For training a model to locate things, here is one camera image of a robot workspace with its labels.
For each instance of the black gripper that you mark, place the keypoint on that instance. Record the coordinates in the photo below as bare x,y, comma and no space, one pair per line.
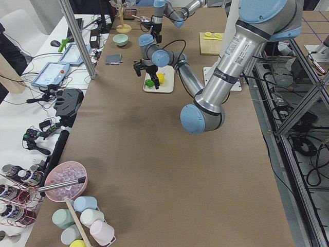
155,27
152,69

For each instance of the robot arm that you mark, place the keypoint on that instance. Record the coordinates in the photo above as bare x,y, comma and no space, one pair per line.
258,22
177,17

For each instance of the green lime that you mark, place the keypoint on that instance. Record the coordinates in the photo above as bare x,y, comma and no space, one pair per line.
149,83

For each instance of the grey folded cloth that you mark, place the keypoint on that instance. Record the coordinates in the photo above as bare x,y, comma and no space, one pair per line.
113,59

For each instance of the wooden cutting board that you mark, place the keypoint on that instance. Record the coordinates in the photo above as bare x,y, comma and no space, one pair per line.
210,47

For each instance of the yellow plastic knife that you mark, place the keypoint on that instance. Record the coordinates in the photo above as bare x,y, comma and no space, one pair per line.
209,38

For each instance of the pink bowl with ice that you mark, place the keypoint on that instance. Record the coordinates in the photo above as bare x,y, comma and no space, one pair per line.
65,172

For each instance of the blue plastic cup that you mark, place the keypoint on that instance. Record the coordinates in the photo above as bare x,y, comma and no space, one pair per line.
85,202

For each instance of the metal scoop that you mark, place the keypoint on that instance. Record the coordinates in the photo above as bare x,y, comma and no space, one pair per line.
142,19

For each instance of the pink plastic cup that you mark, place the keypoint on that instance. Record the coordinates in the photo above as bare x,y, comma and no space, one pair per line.
103,233

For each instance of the computer mouse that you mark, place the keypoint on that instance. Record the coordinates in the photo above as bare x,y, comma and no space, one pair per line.
55,43

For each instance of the white plastic cup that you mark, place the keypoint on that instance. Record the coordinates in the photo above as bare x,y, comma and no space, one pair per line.
89,216

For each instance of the mint green bowl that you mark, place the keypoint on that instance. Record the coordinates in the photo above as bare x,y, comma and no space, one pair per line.
120,39

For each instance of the teach pendant tablet near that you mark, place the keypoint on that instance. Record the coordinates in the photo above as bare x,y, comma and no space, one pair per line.
53,73

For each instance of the aluminium frame post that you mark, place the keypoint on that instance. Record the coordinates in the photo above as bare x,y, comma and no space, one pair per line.
72,24

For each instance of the copper wire bottle rack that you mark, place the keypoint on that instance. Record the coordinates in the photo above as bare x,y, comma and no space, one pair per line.
20,200

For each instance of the teach pendant tablet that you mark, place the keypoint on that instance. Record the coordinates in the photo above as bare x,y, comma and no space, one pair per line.
71,56
53,73

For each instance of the yellow lemon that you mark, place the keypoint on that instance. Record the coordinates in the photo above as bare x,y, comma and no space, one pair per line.
161,78

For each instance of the green plastic cup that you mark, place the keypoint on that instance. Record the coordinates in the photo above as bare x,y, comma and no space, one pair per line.
62,218

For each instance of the wooden mug tree stand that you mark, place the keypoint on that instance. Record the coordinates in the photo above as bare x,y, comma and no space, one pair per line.
122,27

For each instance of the teach pendant tablet far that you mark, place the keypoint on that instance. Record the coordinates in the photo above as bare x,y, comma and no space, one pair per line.
71,56

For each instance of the white rabbit tray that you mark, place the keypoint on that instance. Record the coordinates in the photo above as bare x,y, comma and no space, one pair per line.
168,85

